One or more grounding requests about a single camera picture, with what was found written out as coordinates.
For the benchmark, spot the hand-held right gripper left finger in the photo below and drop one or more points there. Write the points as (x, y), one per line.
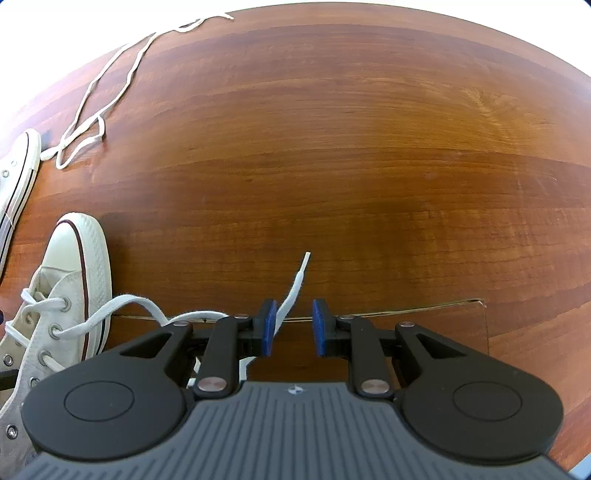
(270, 328)

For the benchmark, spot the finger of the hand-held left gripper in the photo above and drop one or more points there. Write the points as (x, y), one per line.
(8, 379)

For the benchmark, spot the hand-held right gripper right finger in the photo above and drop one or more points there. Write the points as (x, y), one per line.
(318, 328)

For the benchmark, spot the white shoelace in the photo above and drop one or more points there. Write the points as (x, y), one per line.
(295, 286)
(50, 153)

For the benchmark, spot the white high-top canvas shoe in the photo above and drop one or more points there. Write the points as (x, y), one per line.
(21, 170)
(69, 249)

